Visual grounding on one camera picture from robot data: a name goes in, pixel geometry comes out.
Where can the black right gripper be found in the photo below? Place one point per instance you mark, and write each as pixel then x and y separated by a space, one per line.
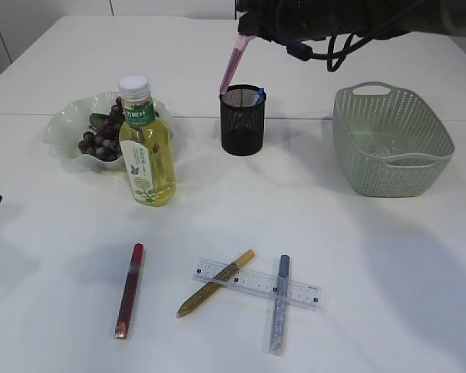
pixel 281 21

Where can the pink scissors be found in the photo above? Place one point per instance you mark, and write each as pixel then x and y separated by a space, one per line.
pixel 236 55

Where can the blue scissors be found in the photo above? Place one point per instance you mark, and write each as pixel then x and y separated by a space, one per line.
pixel 257 97

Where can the dark red grape bunch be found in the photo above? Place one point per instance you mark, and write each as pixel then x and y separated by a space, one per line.
pixel 101 136

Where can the yellow tea bottle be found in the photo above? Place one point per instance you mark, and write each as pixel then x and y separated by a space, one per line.
pixel 151 193

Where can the clear plastic sheet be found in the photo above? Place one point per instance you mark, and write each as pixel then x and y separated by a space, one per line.
pixel 384 150

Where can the red glitter pen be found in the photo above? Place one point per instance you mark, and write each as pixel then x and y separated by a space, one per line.
pixel 129 293

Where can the gold glitter pen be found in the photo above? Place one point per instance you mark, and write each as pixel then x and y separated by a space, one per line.
pixel 206 291

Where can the clear plastic ruler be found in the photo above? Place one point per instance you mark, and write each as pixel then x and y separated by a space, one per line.
pixel 258 284

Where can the silver glitter pen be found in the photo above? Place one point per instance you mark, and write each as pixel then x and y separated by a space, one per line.
pixel 279 307

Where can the black blue right robot arm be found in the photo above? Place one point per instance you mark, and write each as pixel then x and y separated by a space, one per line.
pixel 441 17

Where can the black mesh pen holder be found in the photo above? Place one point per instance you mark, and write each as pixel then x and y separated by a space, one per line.
pixel 242 125

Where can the green wavy glass plate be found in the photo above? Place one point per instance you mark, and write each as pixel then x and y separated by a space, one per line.
pixel 66 130

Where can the green woven plastic basket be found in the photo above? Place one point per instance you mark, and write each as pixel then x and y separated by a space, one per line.
pixel 398 115

